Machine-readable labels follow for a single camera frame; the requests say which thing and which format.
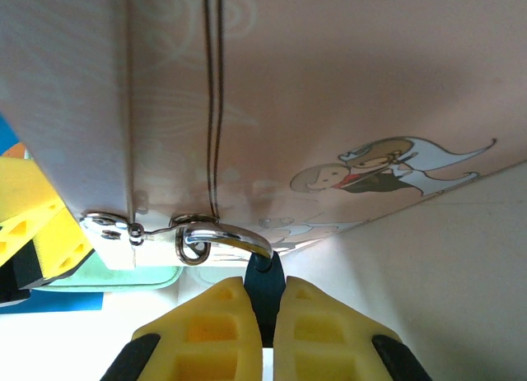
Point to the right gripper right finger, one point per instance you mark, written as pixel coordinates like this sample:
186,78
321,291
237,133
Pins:
341,340

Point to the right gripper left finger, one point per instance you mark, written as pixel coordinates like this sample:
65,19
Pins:
193,340

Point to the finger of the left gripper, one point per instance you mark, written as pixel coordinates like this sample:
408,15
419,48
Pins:
45,241

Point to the small blue padlock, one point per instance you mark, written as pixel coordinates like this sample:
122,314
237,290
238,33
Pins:
263,298

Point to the pink cartoon couple tin box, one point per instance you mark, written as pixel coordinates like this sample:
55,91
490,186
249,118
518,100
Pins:
288,89

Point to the mint green plastic container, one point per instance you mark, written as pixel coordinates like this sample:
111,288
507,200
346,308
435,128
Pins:
111,280

